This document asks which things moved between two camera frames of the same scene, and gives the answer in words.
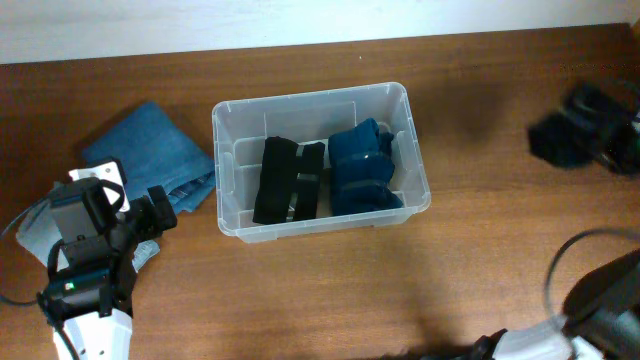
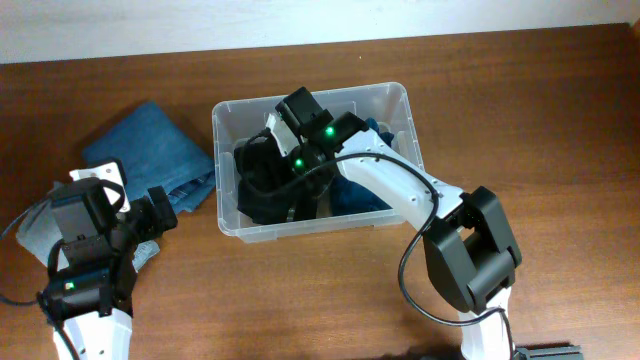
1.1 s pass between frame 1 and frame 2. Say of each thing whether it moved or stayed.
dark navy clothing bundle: moved
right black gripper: moved
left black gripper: stayed
